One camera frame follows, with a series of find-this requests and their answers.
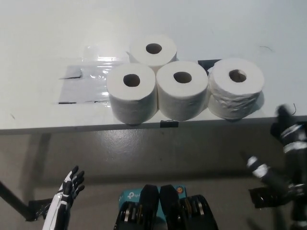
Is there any black slanted table leg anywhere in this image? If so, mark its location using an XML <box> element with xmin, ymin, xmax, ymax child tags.
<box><xmin>0</xmin><ymin>179</ymin><xmax>29</xmax><ymax>218</ymax></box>

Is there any black taped table patch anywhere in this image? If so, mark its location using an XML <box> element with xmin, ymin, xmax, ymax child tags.
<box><xmin>198</xmin><ymin>58</ymin><xmax>223</xmax><ymax>72</ymax></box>

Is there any crinkled white toilet paper roll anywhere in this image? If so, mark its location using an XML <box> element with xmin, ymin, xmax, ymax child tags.
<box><xmin>207</xmin><ymin>57</ymin><xmax>264</xmax><ymax>120</ymax></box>

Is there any small black tape strip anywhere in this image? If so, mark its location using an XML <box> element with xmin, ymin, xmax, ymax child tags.
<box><xmin>160</xmin><ymin>120</ymin><xmax>179</xmax><ymax>128</ymax></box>

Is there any smooth white toilet paper roll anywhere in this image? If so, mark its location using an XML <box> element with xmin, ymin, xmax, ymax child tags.
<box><xmin>106</xmin><ymin>63</ymin><xmax>158</xmax><ymax>125</ymax></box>
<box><xmin>129</xmin><ymin>33</ymin><xmax>178</xmax><ymax>72</ymax></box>
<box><xmin>155</xmin><ymin>60</ymin><xmax>209</xmax><ymax>121</ymax></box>

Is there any teal tp-link box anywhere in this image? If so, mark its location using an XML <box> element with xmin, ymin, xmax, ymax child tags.
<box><xmin>119</xmin><ymin>184</ymin><xmax>187</xmax><ymax>216</ymax></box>

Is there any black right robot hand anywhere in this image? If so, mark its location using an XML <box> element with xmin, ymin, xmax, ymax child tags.
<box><xmin>247</xmin><ymin>104</ymin><xmax>307</xmax><ymax>192</ymax></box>

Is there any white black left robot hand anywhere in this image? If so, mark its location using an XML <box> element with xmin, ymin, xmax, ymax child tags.
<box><xmin>42</xmin><ymin>165</ymin><xmax>86</xmax><ymax>230</ymax></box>

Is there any clear plastic sheet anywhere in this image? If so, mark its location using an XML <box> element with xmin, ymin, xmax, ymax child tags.
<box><xmin>50</xmin><ymin>42</ymin><xmax>131</xmax><ymax>105</ymax></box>

